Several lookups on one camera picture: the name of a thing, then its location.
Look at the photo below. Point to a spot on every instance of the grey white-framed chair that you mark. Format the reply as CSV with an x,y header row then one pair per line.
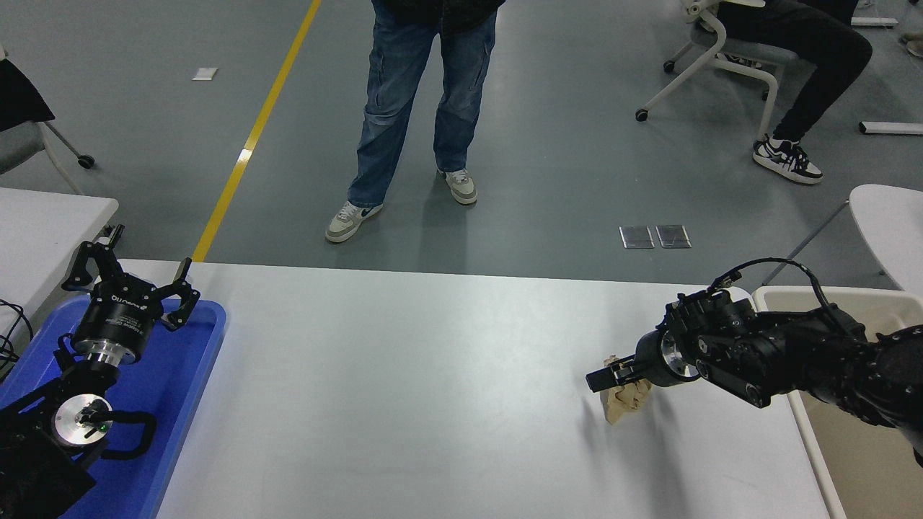
x,y
750,54

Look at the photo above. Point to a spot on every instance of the white round table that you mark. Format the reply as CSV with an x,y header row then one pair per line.
x,y
894,223

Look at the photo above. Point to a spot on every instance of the grey chair with castors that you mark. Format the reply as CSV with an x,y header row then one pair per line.
x,y
21,148

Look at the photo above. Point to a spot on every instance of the person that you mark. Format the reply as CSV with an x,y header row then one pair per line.
x,y
912,43
389,94
822,65

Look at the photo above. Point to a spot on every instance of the white floor bar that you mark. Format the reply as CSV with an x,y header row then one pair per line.
x,y
890,128

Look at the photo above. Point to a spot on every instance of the black garment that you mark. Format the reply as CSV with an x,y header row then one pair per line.
x,y
18,94

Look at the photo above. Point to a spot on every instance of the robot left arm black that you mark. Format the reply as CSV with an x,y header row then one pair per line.
x,y
36,476

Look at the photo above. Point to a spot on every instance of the left gripper body black drum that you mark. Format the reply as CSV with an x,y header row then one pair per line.
x,y
115,317

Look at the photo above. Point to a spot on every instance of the large pale bin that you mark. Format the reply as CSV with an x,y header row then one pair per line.
x,y
851,476

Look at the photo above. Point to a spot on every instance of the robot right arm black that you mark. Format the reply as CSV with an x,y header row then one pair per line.
x,y
793,353

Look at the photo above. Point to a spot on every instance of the white rectangular side table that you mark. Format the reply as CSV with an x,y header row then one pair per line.
x,y
43,238

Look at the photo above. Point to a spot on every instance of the metal floor plate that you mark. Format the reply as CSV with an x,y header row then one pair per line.
x,y
673,236
637,237

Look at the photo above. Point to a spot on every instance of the tan paper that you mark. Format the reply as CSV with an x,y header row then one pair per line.
x,y
624,407

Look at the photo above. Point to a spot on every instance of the blue plastic tray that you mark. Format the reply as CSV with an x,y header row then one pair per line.
x,y
180,375

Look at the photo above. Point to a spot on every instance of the right gripper body black drum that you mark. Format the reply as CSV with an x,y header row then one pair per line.
x,y
649,360

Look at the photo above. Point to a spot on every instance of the white stand base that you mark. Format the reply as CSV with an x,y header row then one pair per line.
x,y
876,21

